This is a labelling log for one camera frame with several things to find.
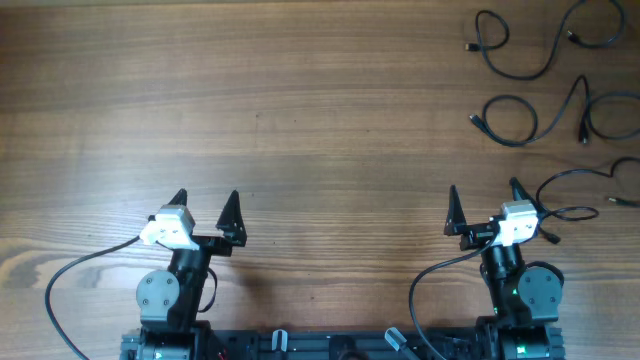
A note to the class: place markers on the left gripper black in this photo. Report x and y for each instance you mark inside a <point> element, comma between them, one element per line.
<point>221,247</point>

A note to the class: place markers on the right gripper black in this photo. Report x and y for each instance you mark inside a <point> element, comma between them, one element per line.
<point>456,225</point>

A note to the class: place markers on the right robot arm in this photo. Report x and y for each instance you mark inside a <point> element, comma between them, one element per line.
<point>525,296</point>

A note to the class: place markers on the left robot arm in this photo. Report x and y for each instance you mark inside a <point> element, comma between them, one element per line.
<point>169,300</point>

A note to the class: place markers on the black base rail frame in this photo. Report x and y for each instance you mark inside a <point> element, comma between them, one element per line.
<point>450,343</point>

